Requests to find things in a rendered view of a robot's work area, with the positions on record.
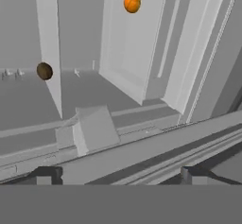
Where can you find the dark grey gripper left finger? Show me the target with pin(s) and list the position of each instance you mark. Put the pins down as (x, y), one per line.
(47, 172)

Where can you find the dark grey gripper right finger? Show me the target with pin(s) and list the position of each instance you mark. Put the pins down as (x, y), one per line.
(192, 174)

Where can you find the grey fridge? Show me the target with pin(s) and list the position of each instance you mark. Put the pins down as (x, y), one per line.
(148, 146)

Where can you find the brown kiwi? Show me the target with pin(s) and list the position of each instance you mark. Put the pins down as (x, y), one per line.
(44, 71)

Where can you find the white fridge compartment panel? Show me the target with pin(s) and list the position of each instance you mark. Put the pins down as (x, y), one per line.
(129, 51)

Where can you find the thin white fridge shelf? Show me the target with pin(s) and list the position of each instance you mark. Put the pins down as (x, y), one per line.
(50, 29)

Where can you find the orange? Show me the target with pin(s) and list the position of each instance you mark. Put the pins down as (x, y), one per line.
(132, 2)

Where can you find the grey box block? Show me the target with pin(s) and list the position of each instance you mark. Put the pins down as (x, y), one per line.
(94, 130)

